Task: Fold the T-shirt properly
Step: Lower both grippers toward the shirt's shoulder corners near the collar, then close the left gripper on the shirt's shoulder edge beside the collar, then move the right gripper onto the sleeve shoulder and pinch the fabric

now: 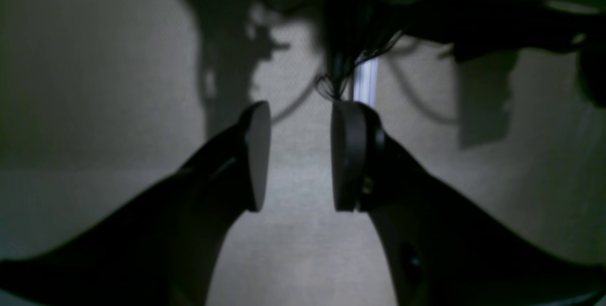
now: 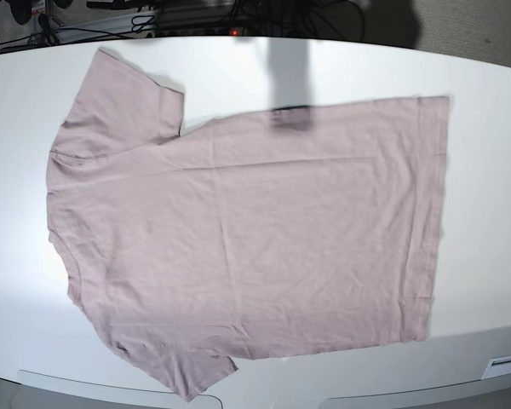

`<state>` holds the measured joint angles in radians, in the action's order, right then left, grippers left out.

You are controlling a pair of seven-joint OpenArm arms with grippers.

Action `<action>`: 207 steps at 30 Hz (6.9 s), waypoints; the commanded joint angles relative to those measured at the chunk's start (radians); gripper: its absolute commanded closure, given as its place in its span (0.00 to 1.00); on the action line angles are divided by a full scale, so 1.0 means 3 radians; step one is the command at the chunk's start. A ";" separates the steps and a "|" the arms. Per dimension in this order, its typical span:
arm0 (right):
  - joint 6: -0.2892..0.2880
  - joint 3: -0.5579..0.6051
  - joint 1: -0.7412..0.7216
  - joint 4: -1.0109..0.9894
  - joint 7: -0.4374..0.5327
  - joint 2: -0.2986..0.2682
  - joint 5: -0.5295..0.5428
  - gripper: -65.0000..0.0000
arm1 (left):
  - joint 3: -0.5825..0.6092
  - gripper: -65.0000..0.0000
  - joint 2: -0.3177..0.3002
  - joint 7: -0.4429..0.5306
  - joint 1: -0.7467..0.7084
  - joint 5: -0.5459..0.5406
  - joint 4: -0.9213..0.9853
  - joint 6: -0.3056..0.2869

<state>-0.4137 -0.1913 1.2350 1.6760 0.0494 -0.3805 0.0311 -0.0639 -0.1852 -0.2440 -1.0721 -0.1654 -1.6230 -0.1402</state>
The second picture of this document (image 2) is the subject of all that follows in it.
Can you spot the black power strip red light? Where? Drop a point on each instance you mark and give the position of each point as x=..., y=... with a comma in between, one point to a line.
x=250, y=30

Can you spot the white label plate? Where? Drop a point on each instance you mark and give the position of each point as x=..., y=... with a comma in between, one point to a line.
x=498, y=367

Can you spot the pink T-shirt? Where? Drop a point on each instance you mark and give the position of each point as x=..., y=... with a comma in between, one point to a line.
x=271, y=234

